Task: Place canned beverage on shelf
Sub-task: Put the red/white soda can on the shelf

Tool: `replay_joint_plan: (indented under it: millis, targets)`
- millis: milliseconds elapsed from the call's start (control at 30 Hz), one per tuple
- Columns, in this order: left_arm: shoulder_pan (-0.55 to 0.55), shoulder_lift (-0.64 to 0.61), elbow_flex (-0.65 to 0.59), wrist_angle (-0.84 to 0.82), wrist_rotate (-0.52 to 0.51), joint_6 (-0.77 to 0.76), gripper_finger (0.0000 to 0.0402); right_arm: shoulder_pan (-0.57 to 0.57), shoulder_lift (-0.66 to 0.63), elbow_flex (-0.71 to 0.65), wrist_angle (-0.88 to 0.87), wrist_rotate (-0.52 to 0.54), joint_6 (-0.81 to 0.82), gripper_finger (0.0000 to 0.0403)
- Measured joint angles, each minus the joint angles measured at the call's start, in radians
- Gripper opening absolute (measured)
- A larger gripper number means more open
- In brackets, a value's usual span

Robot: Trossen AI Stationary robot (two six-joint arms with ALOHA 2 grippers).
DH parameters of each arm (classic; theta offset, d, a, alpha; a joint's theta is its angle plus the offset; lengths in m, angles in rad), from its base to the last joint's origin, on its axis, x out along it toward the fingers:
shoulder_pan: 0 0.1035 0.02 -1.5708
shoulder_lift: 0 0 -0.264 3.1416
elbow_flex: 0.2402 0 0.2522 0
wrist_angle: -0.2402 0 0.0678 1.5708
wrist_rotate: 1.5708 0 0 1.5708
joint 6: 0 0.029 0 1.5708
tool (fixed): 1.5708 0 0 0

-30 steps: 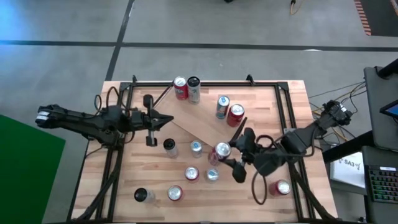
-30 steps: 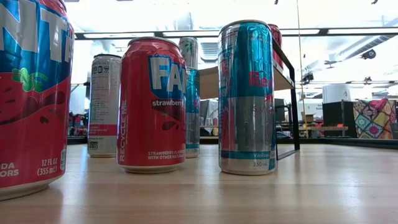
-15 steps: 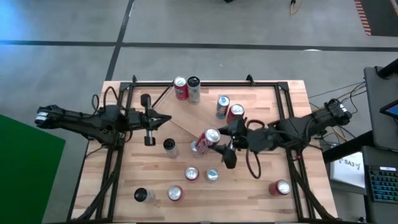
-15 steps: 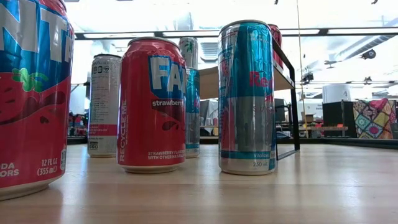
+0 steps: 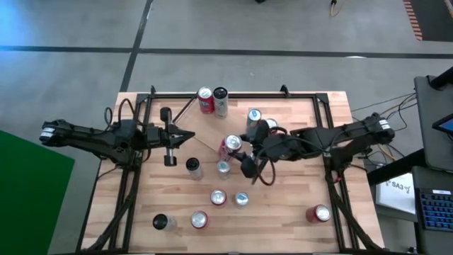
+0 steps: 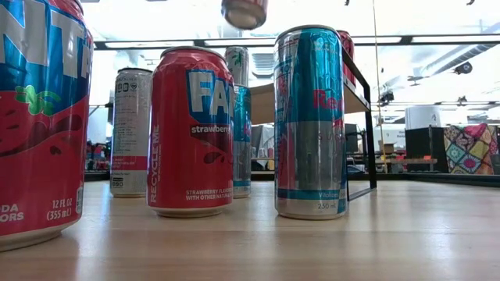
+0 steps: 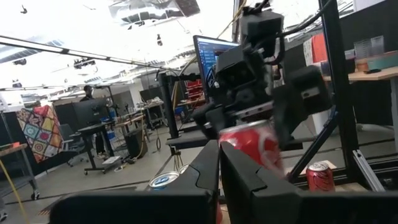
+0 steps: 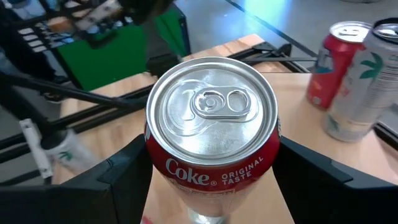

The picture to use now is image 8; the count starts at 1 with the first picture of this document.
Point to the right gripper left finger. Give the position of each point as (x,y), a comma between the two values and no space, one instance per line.
(77,202)

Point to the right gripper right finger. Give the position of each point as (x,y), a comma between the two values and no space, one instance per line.
(335,202)

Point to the white Celsius palm can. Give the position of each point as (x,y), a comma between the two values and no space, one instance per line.
(71,152)
(363,93)

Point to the red Fanta strawberry can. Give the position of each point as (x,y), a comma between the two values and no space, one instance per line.
(332,62)

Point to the red Coca-Cola can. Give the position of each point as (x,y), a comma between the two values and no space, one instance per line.
(211,124)

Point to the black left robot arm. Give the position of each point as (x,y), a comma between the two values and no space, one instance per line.
(140,12)

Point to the black aluminium rig frame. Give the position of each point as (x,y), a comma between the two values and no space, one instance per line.
(77,96)

